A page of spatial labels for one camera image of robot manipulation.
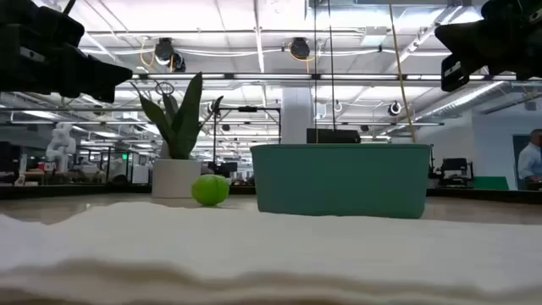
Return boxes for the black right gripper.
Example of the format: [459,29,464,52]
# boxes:
[434,0,542,93]

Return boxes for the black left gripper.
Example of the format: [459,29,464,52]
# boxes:
[0,0,133,104]

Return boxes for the green toy cabbage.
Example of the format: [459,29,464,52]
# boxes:
[191,174,230,208]

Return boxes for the white humanoid robot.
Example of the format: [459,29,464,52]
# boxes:
[45,122,77,173]

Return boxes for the green snake plant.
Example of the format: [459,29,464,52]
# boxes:
[130,71,224,161]

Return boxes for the white plant pot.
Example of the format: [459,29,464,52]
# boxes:
[151,158,202,199]

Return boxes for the black office chair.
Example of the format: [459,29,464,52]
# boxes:
[435,157,475,189]

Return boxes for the person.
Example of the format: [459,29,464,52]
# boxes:
[517,129,542,191]

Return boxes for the green panel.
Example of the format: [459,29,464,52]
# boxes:
[473,175,510,191]

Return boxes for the black monitor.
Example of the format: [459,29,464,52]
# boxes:
[306,128,362,145]

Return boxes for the white pillar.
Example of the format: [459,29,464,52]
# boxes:
[281,87,314,144]

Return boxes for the teal plastic container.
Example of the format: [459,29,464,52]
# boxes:
[249,142,433,220]

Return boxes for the white folded cloth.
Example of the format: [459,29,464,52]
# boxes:
[0,201,542,305]

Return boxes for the yellow cable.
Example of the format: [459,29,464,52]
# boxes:
[388,0,418,144]

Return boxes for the black table frame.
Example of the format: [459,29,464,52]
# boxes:
[0,185,542,205]

